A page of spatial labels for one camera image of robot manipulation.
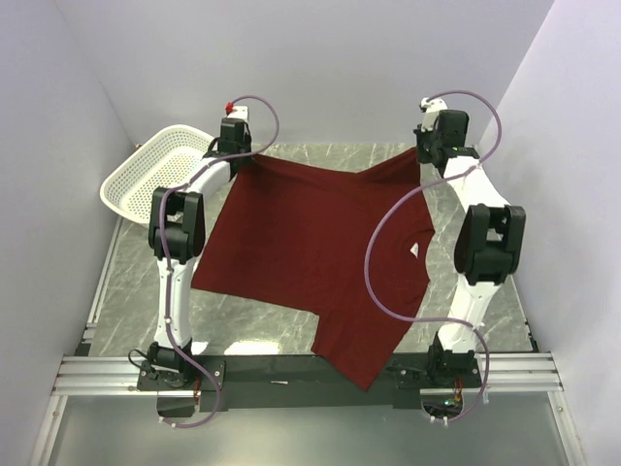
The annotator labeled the white perforated plastic basket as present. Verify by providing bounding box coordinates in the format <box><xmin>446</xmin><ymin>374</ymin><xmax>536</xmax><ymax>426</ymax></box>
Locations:
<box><xmin>100</xmin><ymin>124</ymin><xmax>213</xmax><ymax>226</ymax></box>

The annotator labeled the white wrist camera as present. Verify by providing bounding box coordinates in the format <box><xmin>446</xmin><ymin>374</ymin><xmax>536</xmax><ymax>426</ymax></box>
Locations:
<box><xmin>419</xmin><ymin>97</ymin><xmax>447</xmax><ymax>132</ymax></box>
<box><xmin>225</xmin><ymin>102</ymin><xmax>249</xmax><ymax>122</ymax></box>

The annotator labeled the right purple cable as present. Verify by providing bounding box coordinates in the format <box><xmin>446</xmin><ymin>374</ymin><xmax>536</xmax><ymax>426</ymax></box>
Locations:
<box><xmin>363</xmin><ymin>89</ymin><xmax>504</xmax><ymax>431</ymax></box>

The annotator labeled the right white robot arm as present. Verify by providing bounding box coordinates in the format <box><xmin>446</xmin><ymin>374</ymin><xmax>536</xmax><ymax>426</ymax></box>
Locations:
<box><xmin>414</xmin><ymin>99</ymin><xmax>526</xmax><ymax>387</ymax></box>

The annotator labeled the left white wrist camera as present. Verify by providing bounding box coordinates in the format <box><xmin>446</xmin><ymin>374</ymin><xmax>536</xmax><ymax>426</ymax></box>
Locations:
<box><xmin>225</xmin><ymin>102</ymin><xmax>249</xmax><ymax>122</ymax></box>

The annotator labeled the purple cable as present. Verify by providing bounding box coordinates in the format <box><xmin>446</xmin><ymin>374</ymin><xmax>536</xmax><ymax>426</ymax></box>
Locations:
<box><xmin>159</xmin><ymin>94</ymin><xmax>280</xmax><ymax>429</ymax></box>
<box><xmin>363</xmin><ymin>89</ymin><xmax>504</xmax><ymax>431</ymax></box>

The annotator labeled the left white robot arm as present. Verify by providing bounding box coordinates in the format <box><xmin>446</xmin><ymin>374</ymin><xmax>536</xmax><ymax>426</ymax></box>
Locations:
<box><xmin>126</xmin><ymin>108</ymin><xmax>252</xmax><ymax>390</ymax></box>

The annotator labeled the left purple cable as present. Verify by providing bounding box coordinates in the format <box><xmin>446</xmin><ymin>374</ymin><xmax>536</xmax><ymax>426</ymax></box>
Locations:
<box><xmin>159</xmin><ymin>94</ymin><xmax>280</xmax><ymax>429</ymax></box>

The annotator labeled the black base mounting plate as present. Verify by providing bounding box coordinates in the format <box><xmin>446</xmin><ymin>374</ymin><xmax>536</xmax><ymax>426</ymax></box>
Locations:
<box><xmin>135</xmin><ymin>352</ymin><xmax>484</xmax><ymax>419</ymax></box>

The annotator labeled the aluminium extrusion rail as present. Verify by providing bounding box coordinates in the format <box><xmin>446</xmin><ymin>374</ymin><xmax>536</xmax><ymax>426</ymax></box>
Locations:
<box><xmin>51</xmin><ymin>353</ymin><xmax>564</xmax><ymax>396</ymax></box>

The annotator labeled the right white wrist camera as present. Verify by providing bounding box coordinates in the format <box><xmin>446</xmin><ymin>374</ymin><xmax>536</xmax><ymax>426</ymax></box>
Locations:
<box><xmin>419</xmin><ymin>97</ymin><xmax>447</xmax><ymax>132</ymax></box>

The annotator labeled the dark red t shirt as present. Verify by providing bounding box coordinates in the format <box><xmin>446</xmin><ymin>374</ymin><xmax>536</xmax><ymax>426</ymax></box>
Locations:
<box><xmin>192</xmin><ymin>149</ymin><xmax>435</xmax><ymax>390</ymax></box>

